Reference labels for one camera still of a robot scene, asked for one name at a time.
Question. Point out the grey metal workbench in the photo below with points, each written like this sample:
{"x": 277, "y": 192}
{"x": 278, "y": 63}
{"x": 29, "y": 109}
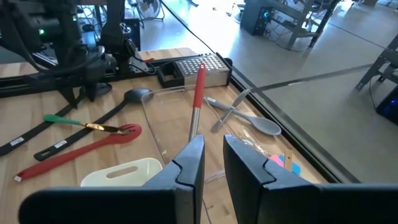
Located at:
{"x": 298, "y": 21}

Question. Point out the small red tag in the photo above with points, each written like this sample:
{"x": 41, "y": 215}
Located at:
{"x": 149, "y": 59}

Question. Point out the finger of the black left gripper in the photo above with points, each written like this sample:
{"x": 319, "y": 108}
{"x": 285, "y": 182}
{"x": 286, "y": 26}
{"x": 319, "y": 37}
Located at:
{"x": 70, "y": 96}
{"x": 90, "y": 91}

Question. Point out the black nylon serving spoon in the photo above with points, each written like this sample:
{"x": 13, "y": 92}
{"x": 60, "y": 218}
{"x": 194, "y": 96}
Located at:
{"x": 31, "y": 133}
{"x": 138, "y": 95}

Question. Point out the grey silicone spoon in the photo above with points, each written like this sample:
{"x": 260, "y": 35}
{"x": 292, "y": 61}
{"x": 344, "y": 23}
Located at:
{"x": 261, "y": 124}

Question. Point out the computer with blue light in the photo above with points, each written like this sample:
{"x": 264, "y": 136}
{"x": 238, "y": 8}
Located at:
{"x": 388, "y": 105}

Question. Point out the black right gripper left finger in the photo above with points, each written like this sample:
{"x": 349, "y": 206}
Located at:
{"x": 124, "y": 205}

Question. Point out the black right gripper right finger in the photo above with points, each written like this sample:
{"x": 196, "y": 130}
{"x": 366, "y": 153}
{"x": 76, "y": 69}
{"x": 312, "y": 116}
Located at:
{"x": 311, "y": 205}

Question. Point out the black computer tower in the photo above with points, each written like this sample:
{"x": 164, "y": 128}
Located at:
{"x": 133, "y": 34}
{"x": 258, "y": 17}

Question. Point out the red spatula steel shaft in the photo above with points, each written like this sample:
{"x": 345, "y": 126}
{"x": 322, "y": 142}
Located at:
{"x": 199, "y": 87}

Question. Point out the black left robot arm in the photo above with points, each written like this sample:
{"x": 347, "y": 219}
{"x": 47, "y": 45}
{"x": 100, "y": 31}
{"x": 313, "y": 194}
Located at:
{"x": 46, "y": 31}

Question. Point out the black aluminium table frame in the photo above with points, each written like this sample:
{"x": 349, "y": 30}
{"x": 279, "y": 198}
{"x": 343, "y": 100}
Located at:
{"x": 295, "y": 137}

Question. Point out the red slotted silicone spoon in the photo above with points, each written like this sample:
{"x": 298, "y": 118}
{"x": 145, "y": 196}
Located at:
{"x": 77, "y": 152}

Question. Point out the floor fan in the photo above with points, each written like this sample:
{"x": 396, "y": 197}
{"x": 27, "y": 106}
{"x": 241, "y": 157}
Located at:
{"x": 149, "y": 9}

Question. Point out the grey metal rack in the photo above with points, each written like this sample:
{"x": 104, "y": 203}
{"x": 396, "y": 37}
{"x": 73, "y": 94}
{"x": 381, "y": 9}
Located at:
{"x": 379, "y": 65}

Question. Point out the white plastic bin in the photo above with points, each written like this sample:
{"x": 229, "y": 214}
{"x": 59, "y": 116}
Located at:
{"x": 124, "y": 182}

